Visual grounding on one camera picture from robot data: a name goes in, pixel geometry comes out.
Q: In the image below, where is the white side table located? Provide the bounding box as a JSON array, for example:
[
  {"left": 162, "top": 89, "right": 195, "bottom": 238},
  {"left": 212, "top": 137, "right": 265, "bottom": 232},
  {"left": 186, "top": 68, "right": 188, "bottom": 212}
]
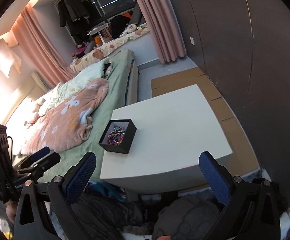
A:
[{"left": 100, "top": 85, "right": 233, "bottom": 194}]

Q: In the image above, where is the pink curtain left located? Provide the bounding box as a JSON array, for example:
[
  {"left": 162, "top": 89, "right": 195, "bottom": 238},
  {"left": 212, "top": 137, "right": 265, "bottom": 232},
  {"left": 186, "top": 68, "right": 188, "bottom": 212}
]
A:
[{"left": 12, "top": 5, "right": 76, "bottom": 87}]

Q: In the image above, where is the green bed sheet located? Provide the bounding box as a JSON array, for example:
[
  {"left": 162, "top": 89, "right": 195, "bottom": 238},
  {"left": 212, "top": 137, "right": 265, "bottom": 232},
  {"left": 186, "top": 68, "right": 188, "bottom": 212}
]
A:
[{"left": 10, "top": 49, "right": 135, "bottom": 183}]

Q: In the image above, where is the floral window seat cushion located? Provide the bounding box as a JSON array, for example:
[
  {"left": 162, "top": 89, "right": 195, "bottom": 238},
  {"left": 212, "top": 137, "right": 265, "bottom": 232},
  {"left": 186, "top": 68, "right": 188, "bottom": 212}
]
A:
[{"left": 70, "top": 23, "right": 149, "bottom": 74}]

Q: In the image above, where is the white wall socket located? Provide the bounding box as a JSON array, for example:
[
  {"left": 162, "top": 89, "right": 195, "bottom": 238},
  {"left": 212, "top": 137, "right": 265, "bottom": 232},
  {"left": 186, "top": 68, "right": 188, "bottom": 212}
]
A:
[{"left": 190, "top": 37, "right": 195, "bottom": 46}]

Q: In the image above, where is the white folding tray table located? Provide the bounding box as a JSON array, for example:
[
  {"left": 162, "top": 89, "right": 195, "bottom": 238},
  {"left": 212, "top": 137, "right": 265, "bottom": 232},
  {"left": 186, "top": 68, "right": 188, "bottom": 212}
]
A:
[{"left": 88, "top": 23, "right": 109, "bottom": 44}]

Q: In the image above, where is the brown cardboard sheet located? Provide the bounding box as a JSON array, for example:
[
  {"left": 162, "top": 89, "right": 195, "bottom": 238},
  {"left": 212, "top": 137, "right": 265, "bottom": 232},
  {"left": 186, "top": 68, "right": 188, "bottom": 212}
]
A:
[{"left": 150, "top": 67, "right": 260, "bottom": 193}]

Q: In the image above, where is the black jewelry box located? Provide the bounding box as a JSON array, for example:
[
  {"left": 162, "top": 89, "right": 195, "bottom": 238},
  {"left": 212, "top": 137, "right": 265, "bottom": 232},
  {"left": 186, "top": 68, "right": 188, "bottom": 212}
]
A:
[{"left": 98, "top": 119, "right": 137, "bottom": 154}]

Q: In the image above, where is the silver ring bracelet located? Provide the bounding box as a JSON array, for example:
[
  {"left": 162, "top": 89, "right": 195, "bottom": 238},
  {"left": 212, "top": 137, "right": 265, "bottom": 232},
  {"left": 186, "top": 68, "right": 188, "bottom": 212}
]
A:
[{"left": 115, "top": 129, "right": 126, "bottom": 144}]

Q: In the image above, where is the light green pillow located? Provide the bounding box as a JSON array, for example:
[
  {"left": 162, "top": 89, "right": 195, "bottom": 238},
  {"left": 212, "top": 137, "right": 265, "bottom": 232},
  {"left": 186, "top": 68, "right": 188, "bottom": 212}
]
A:
[{"left": 35, "top": 57, "right": 109, "bottom": 109}]

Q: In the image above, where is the pink duck blanket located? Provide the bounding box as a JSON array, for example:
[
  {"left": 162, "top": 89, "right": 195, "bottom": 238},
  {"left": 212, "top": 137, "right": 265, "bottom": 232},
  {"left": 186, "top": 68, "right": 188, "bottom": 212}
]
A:
[{"left": 20, "top": 78, "right": 109, "bottom": 155}]

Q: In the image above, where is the grey green bead bracelet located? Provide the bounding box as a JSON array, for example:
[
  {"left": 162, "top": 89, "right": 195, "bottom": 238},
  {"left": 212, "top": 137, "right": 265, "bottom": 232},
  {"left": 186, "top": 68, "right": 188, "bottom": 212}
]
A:
[{"left": 111, "top": 123, "right": 128, "bottom": 133}]

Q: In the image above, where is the pink curtain right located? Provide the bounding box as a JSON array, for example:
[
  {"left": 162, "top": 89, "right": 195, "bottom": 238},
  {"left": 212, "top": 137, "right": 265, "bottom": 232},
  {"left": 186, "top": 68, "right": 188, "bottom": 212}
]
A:
[{"left": 136, "top": 0, "right": 186, "bottom": 63}]

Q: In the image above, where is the dark grey pillow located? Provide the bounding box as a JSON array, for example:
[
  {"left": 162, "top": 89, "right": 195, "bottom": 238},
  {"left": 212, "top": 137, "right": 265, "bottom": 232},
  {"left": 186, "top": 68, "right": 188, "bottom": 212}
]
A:
[{"left": 129, "top": 4, "right": 143, "bottom": 25}]

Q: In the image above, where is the pink curtain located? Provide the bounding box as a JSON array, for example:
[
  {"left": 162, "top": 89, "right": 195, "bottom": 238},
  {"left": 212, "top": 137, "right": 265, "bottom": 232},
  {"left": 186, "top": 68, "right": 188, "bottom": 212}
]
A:
[
  {"left": 136, "top": 0, "right": 186, "bottom": 63},
  {"left": 12, "top": 5, "right": 76, "bottom": 87}
]

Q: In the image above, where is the dark brown wardrobe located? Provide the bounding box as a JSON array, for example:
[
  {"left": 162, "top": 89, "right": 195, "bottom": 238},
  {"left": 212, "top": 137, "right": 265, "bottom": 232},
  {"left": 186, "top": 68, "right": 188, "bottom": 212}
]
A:
[{"left": 171, "top": 0, "right": 290, "bottom": 184}]

